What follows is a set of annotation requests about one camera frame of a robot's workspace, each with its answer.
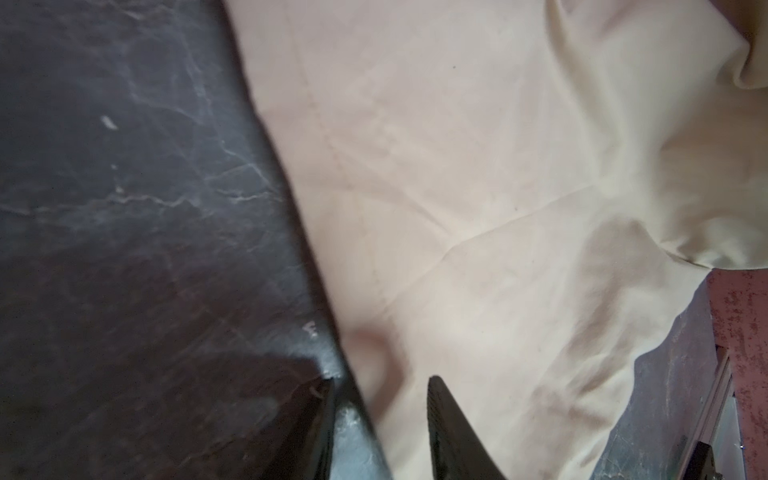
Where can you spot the beige drawstring shorts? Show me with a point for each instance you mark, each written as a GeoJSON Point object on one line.
{"type": "Point", "coordinates": [517, 196]}

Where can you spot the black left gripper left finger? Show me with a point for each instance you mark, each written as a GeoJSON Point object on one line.
{"type": "Point", "coordinates": [307, 450]}

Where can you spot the aluminium front rail frame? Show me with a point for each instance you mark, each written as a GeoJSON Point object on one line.
{"type": "Point", "coordinates": [716, 449]}

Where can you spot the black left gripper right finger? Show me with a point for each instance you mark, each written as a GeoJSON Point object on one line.
{"type": "Point", "coordinates": [456, 451]}

